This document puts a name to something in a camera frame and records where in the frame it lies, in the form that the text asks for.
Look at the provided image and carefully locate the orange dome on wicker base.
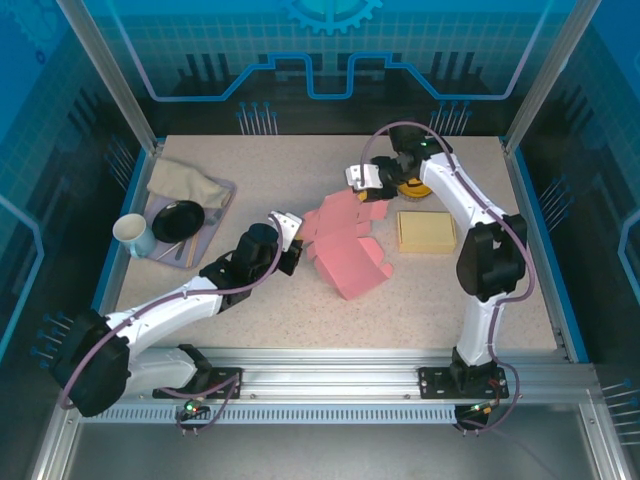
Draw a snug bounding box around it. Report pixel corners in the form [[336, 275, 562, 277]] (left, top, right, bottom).
[[397, 174, 432, 205]]

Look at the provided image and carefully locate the black plate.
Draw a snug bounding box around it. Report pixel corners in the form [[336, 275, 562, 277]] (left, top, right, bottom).
[[151, 199, 206, 245]]

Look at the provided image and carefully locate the light blue mug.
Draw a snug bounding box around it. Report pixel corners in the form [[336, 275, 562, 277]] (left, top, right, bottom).
[[112, 212, 159, 261]]

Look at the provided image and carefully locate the slotted grey cable duct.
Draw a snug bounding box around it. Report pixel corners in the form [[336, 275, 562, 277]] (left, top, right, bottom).
[[79, 405, 459, 426]]

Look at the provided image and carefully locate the yellow paper box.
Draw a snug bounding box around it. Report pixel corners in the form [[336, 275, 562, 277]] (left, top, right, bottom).
[[397, 210, 459, 255]]

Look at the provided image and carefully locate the purple placemat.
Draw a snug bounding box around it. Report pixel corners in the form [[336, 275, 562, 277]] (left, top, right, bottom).
[[146, 172, 238, 272]]

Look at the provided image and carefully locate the aluminium table side rail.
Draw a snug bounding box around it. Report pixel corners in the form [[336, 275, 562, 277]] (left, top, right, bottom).
[[501, 135, 576, 364], [92, 139, 166, 326]]

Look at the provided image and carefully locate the pink paper box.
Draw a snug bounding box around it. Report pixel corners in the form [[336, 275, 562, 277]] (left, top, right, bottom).
[[301, 192, 396, 302]]

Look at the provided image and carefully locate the beige cloth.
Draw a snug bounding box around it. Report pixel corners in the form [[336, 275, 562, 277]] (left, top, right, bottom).
[[146, 157, 236, 210]]

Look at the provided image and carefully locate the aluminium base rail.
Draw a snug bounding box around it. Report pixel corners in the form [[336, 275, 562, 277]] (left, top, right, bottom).
[[64, 347, 604, 407]]

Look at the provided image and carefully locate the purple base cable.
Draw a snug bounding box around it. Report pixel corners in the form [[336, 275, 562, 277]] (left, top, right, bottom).
[[453, 362, 519, 437], [159, 367, 247, 437]]

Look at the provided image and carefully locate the aluminium frame post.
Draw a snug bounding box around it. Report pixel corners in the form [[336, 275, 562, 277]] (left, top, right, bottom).
[[53, 0, 165, 154], [501, 0, 604, 157]]

